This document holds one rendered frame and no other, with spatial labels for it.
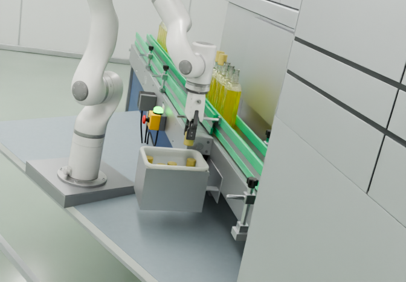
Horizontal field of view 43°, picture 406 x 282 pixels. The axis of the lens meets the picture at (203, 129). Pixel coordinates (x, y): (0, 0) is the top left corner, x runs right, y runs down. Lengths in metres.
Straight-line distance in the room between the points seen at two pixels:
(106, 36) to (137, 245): 0.73
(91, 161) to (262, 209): 1.05
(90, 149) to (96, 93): 0.23
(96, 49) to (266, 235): 1.08
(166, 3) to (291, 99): 0.87
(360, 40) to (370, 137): 0.15
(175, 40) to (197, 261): 0.72
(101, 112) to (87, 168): 0.22
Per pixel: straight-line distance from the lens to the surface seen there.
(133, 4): 7.84
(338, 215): 0.83
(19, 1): 7.81
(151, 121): 2.32
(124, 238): 1.82
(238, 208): 1.67
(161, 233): 1.87
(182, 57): 1.67
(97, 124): 1.97
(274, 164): 1.04
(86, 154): 2.00
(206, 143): 1.96
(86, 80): 1.89
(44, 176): 2.07
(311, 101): 0.92
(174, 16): 1.76
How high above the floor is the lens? 1.68
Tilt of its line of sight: 18 degrees down
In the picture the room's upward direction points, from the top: 11 degrees clockwise
